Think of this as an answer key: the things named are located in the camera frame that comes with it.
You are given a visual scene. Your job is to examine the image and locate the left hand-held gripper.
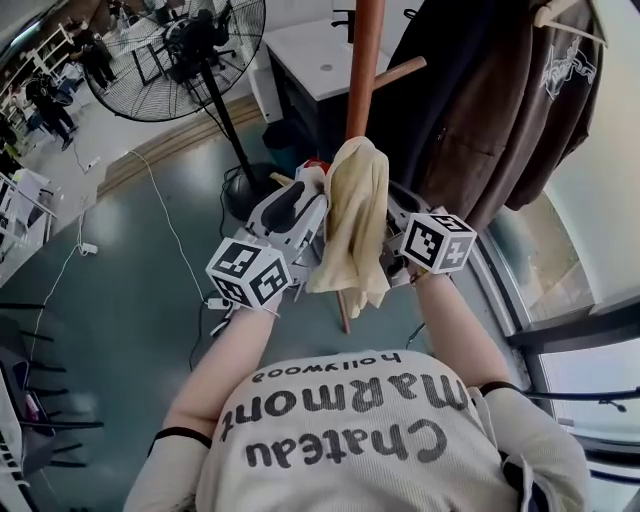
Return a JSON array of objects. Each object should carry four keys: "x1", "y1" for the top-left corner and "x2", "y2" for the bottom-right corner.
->
[{"x1": 205, "y1": 180, "x2": 330, "y2": 309}]

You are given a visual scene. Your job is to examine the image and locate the black pedestal fan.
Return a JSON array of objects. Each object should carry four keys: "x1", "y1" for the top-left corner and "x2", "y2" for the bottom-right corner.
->
[{"x1": 82, "y1": 0, "x2": 284, "y2": 221}]

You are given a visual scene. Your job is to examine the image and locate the white metal shelf rack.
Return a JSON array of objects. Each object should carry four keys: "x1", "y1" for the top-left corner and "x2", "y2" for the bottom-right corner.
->
[{"x1": 0, "y1": 168, "x2": 59, "y2": 264}]

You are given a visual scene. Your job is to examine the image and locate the person's right forearm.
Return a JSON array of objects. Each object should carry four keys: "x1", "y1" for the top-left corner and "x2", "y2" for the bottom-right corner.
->
[{"x1": 413, "y1": 270, "x2": 512, "y2": 397}]

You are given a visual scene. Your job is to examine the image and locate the black framed glass door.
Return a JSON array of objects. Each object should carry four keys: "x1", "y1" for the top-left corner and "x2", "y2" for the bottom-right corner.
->
[{"x1": 474, "y1": 227, "x2": 640, "y2": 481}]

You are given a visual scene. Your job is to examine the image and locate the black metal garment rail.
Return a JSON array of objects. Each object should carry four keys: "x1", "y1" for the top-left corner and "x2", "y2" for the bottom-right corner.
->
[{"x1": 527, "y1": 382, "x2": 640, "y2": 414}]

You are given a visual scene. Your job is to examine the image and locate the black metal frame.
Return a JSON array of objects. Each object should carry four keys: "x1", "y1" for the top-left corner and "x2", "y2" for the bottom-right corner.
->
[{"x1": 0, "y1": 299, "x2": 106, "y2": 479}]

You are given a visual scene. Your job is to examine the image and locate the person's left forearm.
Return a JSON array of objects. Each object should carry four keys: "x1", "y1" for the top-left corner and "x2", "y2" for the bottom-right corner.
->
[{"x1": 160, "y1": 302, "x2": 282, "y2": 444}]

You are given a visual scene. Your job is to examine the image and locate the yellow towel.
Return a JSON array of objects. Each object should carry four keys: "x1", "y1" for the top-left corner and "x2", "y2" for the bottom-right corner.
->
[{"x1": 305, "y1": 135, "x2": 392, "y2": 320}]

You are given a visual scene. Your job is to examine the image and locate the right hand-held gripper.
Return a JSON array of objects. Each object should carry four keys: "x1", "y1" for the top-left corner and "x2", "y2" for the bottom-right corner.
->
[{"x1": 381, "y1": 181, "x2": 477, "y2": 290}]

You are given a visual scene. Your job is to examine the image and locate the brown jacket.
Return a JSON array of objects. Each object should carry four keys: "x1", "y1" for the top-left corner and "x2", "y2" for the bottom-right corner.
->
[{"x1": 414, "y1": 0, "x2": 610, "y2": 234}]

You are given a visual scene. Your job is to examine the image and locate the white blue red-trimmed clothes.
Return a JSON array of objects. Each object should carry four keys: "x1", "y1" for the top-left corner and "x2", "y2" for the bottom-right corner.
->
[{"x1": 293, "y1": 157, "x2": 335, "y2": 189}]

